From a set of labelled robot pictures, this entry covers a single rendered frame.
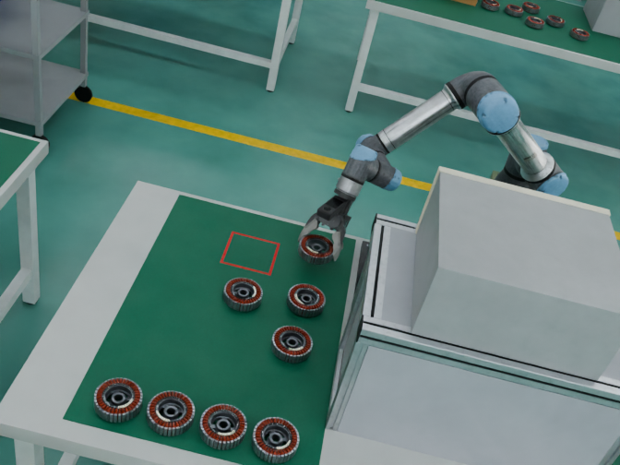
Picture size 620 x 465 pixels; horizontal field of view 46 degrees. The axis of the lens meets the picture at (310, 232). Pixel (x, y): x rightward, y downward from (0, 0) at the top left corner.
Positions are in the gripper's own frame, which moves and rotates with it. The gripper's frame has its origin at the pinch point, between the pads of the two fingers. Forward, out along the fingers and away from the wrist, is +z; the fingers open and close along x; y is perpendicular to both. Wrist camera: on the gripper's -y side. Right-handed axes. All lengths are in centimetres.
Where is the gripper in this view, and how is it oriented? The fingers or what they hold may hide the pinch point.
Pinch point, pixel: (315, 250)
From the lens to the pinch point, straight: 225.7
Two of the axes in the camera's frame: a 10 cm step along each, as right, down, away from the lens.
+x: -8.4, -4.4, 3.3
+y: 3.4, 0.4, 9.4
